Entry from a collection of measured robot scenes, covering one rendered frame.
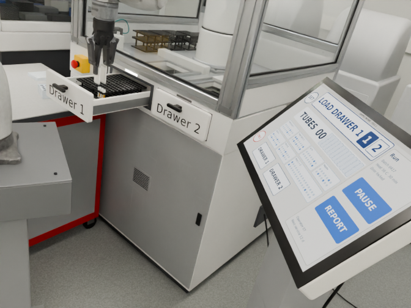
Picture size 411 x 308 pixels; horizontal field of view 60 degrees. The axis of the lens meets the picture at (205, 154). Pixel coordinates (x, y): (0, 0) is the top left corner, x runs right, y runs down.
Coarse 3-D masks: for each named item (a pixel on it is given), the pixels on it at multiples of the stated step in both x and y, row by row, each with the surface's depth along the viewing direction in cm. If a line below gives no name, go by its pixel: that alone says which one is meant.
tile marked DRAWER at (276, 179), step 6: (270, 168) 84; (276, 168) 83; (264, 174) 84; (270, 174) 83; (276, 174) 81; (282, 174) 80; (270, 180) 81; (276, 180) 80; (282, 180) 78; (288, 180) 77; (270, 186) 80; (276, 186) 78; (282, 186) 77; (276, 192) 77
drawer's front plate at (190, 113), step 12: (156, 96) 143; (168, 96) 139; (156, 108) 145; (168, 108) 140; (192, 108) 132; (168, 120) 142; (180, 120) 138; (192, 120) 134; (204, 120) 130; (192, 132) 135; (204, 132) 132
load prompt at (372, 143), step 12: (324, 96) 90; (324, 108) 86; (336, 108) 83; (348, 108) 80; (336, 120) 80; (348, 120) 78; (360, 120) 75; (348, 132) 75; (360, 132) 73; (372, 132) 70; (360, 144) 70; (372, 144) 68; (384, 144) 66; (372, 156) 66
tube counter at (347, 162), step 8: (320, 128) 82; (328, 128) 80; (312, 136) 82; (320, 136) 80; (328, 136) 78; (336, 136) 77; (320, 144) 78; (328, 144) 76; (336, 144) 75; (344, 144) 73; (328, 152) 75; (336, 152) 73; (344, 152) 72; (352, 152) 70; (336, 160) 72; (344, 160) 70; (352, 160) 69; (360, 160) 68; (344, 168) 69; (352, 168) 68; (360, 168) 66; (344, 176) 67
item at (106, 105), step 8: (120, 72) 163; (72, 80) 145; (136, 80) 158; (120, 96) 137; (128, 96) 140; (136, 96) 143; (144, 96) 146; (96, 104) 129; (104, 104) 132; (112, 104) 135; (120, 104) 138; (128, 104) 141; (136, 104) 145; (144, 104) 148; (96, 112) 131; (104, 112) 133
